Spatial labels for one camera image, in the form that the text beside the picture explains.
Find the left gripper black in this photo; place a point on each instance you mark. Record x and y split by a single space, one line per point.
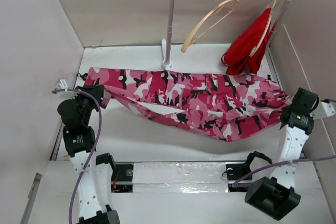
97 89

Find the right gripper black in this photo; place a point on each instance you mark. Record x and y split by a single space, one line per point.
312 108

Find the pink camouflage trousers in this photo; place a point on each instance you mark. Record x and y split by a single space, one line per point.
221 106

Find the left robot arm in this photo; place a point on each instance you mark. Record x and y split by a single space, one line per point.
82 119

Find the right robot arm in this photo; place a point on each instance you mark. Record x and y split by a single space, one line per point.
274 194

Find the red garment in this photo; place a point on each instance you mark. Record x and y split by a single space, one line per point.
248 49

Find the silver tape strip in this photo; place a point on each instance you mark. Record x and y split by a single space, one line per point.
179 177

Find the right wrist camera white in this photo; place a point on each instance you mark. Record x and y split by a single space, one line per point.
324 109

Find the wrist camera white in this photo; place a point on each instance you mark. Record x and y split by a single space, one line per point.
324 109
61 84

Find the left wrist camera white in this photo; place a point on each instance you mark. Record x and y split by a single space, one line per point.
61 84

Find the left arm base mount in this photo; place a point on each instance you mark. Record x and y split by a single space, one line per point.
121 176

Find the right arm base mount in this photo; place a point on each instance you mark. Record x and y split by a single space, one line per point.
235 170

